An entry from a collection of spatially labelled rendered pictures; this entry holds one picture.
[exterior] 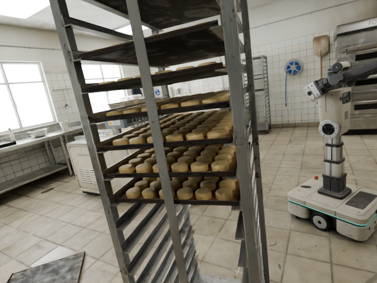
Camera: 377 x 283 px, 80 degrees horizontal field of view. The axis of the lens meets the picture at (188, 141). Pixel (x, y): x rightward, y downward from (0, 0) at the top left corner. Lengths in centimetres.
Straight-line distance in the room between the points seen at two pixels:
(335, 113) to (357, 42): 322
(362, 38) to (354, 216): 367
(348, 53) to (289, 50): 154
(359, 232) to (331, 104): 100
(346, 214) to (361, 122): 334
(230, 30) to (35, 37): 561
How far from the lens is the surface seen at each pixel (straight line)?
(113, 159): 306
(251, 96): 115
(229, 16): 56
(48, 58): 600
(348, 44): 523
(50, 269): 256
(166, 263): 121
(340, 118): 215
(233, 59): 54
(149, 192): 76
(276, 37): 632
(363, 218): 220
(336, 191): 238
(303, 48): 623
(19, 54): 575
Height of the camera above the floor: 137
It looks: 13 degrees down
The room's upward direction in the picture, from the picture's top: 9 degrees counter-clockwise
